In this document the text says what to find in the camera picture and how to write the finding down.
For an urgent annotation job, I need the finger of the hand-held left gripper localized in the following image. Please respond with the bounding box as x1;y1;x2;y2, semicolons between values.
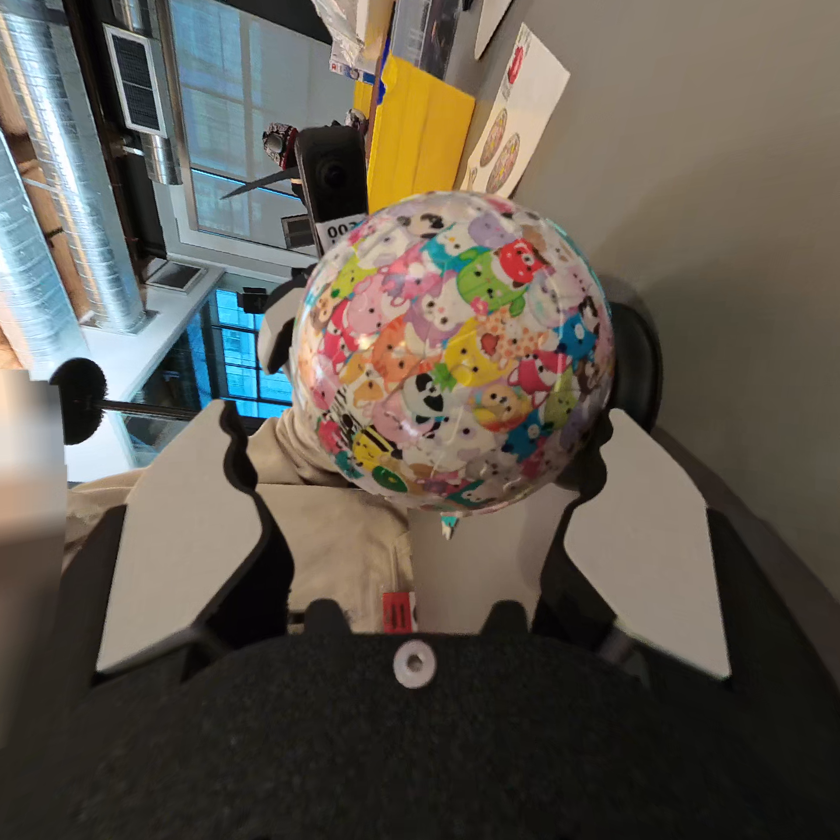
257;266;319;376

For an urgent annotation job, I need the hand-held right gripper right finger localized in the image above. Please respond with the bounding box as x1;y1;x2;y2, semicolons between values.
533;407;732;680

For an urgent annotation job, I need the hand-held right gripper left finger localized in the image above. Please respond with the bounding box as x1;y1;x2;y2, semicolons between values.
95;398;294;673

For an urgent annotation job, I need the colourful puzzle ball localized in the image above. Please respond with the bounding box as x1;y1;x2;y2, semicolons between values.
289;190;618;517

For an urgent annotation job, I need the black ball stand ring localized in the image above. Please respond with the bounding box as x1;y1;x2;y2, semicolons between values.
604;279;665;437

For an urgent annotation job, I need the white puzzle instruction sheet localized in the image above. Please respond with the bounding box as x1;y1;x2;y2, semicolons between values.
459;23;571;198

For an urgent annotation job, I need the large glass window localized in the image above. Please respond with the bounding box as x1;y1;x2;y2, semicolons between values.
167;0;368;250
125;289;293;467

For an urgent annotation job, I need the black white patterned object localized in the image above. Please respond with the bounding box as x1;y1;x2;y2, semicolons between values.
262;121;298;165

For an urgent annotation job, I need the yellow plastic bin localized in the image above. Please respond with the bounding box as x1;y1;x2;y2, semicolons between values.
353;52;476;212

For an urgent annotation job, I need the black round-topped pole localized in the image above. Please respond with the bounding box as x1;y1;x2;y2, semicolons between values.
49;357;198;447

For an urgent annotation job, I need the white air vent grille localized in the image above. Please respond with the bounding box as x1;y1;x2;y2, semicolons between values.
104;25;168;135

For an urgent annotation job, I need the red badge card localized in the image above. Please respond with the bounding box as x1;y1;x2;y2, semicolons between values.
382;592;416;634

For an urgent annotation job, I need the silver ventilation duct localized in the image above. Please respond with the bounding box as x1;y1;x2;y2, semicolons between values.
0;0;158;332

